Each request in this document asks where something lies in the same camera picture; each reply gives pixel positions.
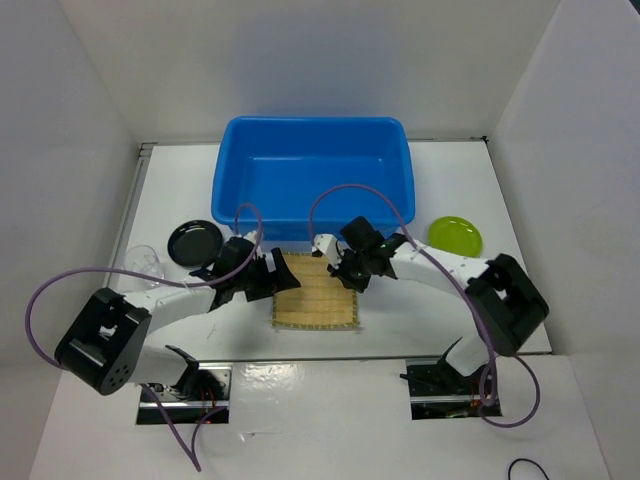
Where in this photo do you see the blue plastic bin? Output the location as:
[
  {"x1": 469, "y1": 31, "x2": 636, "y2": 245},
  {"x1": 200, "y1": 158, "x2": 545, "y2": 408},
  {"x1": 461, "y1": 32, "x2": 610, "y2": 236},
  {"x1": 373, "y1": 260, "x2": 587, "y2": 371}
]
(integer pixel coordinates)
[{"x1": 211, "y1": 116, "x2": 416, "y2": 242}]

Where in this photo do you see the thin black cable loop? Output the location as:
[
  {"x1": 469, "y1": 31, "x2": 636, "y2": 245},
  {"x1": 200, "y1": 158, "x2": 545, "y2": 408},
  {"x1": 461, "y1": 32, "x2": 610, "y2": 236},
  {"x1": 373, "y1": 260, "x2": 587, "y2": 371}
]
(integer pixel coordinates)
[{"x1": 507, "y1": 457, "x2": 551, "y2": 480}]

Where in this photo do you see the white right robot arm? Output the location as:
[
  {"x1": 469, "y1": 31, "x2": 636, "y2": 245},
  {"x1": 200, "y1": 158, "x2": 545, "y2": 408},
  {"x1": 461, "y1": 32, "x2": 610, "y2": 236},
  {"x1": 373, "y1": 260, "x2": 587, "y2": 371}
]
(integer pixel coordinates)
[{"x1": 312, "y1": 216, "x2": 549, "y2": 393}]

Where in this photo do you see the green plastic plate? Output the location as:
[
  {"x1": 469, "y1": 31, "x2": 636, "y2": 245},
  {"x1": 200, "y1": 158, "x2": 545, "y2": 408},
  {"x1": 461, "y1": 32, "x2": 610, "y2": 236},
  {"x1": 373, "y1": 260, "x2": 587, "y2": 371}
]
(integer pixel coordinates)
[{"x1": 427, "y1": 216, "x2": 484, "y2": 258}]

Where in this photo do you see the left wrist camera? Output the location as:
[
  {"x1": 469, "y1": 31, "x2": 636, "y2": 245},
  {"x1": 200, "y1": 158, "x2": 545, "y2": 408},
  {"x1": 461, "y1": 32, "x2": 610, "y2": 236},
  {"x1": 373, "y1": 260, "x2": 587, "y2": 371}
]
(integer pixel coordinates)
[{"x1": 234, "y1": 230, "x2": 263, "y2": 258}]

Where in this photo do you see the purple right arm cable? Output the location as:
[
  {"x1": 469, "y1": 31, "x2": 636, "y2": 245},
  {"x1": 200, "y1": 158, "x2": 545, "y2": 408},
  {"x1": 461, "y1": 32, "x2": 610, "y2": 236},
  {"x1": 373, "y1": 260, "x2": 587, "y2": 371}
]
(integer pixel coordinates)
[{"x1": 308, "y1": 183, "x2": 542, "y2": 429}]

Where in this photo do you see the bamboo placemat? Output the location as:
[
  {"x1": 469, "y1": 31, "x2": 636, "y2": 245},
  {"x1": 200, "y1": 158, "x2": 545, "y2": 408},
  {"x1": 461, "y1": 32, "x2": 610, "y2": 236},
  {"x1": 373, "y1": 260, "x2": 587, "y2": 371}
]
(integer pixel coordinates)
[{"x1": 272, "y1": 253, "x2": 359, "y2": 330}]

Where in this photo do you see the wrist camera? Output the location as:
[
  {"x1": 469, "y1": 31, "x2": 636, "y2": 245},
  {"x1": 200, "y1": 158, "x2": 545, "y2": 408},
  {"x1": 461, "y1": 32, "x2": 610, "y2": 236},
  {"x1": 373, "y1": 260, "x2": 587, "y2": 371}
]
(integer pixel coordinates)
[
  {"x1": 234, "y1": 230, "x2": 263, "y2": 258},
  {"x1": 311, "y1": 234, "x2": 342, "y2": 268}
]

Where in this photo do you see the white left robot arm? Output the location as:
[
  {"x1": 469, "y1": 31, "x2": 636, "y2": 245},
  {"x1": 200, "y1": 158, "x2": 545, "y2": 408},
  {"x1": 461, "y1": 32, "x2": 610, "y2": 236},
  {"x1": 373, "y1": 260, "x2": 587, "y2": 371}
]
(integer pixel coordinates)
[{"x1": 54, "y1": 232, "x2": 301, "y2": 400}]

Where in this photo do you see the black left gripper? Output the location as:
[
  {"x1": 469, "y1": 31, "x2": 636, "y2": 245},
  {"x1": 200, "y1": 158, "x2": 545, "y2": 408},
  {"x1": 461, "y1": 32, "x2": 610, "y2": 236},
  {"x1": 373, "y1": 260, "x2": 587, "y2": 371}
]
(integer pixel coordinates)
[{"x1": 233, "y1": 248, "x2": 298, "y2": 302}]

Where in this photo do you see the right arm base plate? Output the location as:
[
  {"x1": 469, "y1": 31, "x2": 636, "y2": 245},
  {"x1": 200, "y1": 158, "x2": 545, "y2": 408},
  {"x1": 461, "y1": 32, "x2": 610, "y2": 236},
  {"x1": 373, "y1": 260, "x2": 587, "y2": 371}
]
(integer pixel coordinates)
[{"x1": 399, "y1": 358, "x2": 502, "y2": 420}]

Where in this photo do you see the black round dish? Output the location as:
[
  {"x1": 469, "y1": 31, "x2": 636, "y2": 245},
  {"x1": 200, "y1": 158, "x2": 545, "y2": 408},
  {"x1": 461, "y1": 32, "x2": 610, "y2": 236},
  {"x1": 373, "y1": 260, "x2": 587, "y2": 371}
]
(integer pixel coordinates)
[{"x1": 167, "y1": 220, "x2": 224, "y2": 269}]

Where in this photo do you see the clear plastic cup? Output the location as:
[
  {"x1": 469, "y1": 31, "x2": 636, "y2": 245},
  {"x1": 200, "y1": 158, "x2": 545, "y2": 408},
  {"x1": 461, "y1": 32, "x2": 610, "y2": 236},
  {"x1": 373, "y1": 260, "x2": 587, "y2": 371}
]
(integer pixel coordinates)
[{"x1": 123, "y1": 245, "x2": 165, "y2": 288}]

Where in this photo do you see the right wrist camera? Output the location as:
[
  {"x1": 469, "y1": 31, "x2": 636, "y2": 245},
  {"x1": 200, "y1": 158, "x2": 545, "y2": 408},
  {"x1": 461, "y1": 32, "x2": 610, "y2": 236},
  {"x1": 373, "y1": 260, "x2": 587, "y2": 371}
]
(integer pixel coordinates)
[{"x1": 311, "y1": 234, "x2": 342, "y2": 268}]

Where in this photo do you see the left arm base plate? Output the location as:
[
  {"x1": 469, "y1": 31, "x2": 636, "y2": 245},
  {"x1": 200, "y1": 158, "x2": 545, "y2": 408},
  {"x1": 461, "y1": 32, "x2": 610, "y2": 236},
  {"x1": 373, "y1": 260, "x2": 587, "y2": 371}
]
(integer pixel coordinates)
[{"x1": 149, "y1": 363, "x2": 232, "y2": 425}]

